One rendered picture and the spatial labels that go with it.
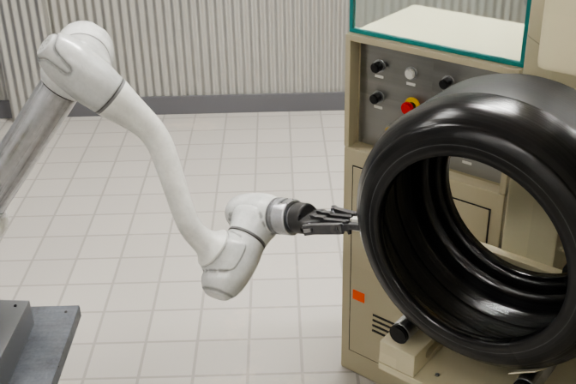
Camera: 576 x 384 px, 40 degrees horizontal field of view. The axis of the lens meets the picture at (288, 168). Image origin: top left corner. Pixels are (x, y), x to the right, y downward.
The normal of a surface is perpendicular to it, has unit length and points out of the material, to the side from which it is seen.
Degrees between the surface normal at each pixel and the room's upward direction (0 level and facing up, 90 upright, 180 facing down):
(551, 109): 17
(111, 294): 0
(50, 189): 0
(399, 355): 90
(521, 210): 90
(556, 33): 90
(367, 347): 90
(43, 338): 0
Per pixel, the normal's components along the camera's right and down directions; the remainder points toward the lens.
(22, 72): 0.02, 0.45
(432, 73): -0.62, 0.36
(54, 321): -0.02, -0.89
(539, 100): 0.14, -0.82
